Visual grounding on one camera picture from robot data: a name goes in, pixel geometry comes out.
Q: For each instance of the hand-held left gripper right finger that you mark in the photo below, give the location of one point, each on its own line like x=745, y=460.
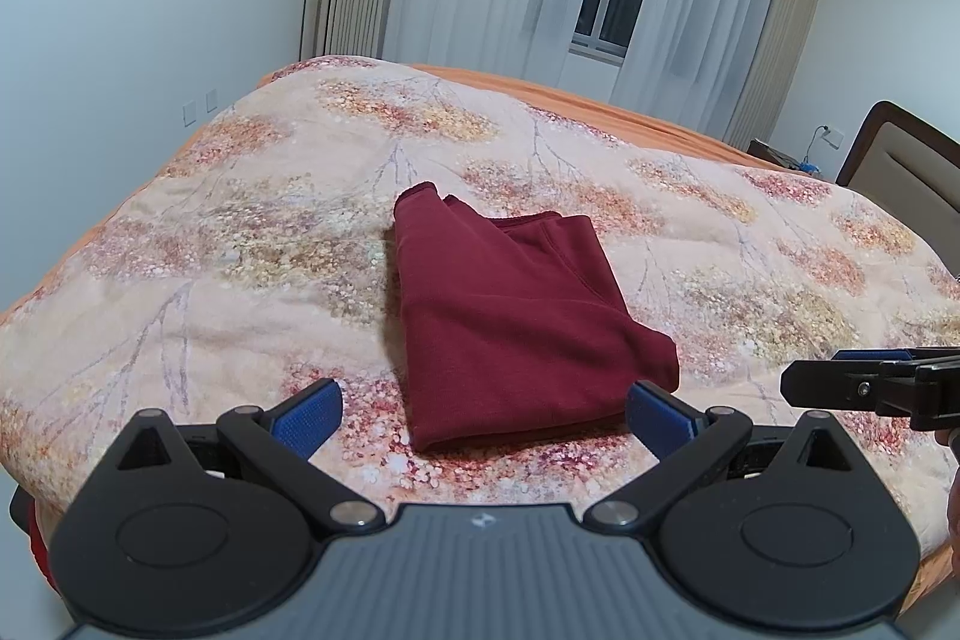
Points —
x=660, y=419

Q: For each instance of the white wall switch plate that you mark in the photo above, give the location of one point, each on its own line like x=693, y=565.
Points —
x=190, y=112
x=211, y=100

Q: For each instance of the dark red sweater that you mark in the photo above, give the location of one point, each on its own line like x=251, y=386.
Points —
x=510, y=340

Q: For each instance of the white wall socket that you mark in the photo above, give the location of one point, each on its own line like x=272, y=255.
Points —
x=832, y=138

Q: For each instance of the floral quilt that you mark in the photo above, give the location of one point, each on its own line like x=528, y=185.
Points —
x=187, y=280

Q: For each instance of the brown padded headboard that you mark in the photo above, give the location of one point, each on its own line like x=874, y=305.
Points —
x=907, y=160

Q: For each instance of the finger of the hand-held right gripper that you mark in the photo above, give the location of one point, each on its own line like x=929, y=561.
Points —
x=874, y=355
x=832, y=381

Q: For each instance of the small blue object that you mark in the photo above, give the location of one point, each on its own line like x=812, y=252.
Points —
x=808, y=166

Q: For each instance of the wooden nightstand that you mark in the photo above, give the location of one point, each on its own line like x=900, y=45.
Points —
x=772, y=153

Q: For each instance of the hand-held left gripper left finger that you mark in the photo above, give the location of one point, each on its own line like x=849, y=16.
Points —
x=307, y=419

